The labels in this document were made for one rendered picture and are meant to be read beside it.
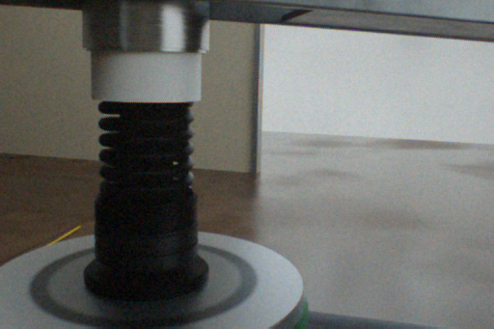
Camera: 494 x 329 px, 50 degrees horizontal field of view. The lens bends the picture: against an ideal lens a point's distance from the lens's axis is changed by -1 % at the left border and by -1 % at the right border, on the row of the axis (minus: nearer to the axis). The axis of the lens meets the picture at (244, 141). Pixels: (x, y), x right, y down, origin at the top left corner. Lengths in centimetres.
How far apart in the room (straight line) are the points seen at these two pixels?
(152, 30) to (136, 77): 3
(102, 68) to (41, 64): 600
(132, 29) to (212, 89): 507
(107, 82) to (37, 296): 14
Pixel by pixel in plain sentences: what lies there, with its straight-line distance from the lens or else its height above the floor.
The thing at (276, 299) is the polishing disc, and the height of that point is 89.
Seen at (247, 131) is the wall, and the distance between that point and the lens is 529.
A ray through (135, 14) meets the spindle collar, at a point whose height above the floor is 106.
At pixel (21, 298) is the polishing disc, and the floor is 89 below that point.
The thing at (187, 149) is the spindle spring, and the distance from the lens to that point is 34.
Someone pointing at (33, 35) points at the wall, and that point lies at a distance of 640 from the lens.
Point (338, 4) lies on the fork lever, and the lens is 31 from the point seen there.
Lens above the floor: 103
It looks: 8 degrees down
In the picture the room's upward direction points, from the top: 1 degrees clockwise
